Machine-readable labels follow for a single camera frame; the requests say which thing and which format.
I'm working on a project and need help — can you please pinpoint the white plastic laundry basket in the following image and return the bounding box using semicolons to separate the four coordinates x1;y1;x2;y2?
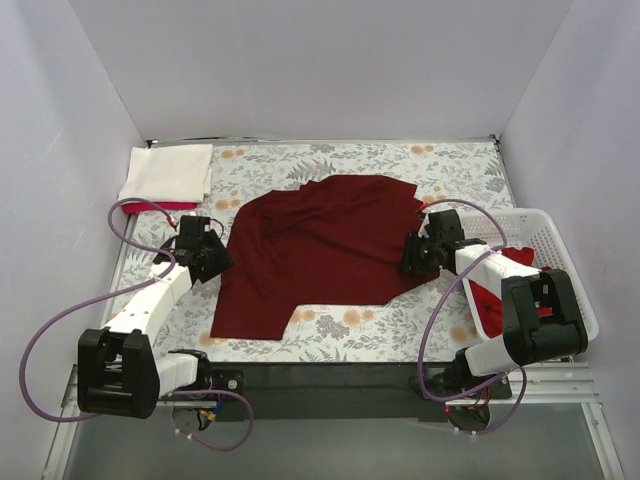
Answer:
459;208;599;341

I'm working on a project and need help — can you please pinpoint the dark red t-shirt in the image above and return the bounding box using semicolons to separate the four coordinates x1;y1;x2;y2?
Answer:
210;175;432;340

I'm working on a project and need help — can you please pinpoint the bright red t-shirt in basket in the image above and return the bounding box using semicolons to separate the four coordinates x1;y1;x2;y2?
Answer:
469;247;535;338

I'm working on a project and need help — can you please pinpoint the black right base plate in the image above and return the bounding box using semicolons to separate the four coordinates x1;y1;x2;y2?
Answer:
422;364;512;402

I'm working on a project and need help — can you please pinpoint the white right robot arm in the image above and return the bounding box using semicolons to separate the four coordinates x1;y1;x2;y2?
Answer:
400;204;597;402

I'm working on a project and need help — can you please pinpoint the aluminium frame rail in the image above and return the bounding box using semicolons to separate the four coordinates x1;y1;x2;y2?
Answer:
41;364;171;480

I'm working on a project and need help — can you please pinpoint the folded cream t-shirt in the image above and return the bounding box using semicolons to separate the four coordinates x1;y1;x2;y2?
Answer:
118;144;213;203

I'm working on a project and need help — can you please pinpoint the folded pink-red t-shirt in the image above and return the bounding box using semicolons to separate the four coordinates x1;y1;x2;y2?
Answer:
121;201;199;215

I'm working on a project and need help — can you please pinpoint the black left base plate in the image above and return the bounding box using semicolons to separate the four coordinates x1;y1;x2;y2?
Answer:
204;369;245;394

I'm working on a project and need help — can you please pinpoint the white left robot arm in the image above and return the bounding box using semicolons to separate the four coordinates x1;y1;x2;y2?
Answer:
77;213;234;419

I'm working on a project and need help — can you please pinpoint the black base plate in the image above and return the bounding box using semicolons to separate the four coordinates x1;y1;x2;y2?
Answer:
204;369;245;394
422;364;512;402

